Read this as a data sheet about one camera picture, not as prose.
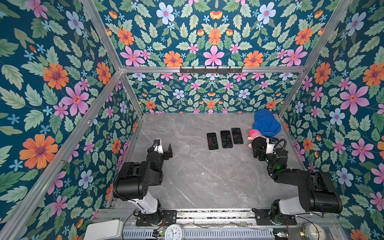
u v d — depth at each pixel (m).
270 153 0.82
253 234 0.70
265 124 1.11
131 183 0.46
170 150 0.86
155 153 0.79
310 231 0.66
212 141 0.94
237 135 1.05
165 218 0.73
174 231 0.67
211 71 0.93
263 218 0.73
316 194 0.45
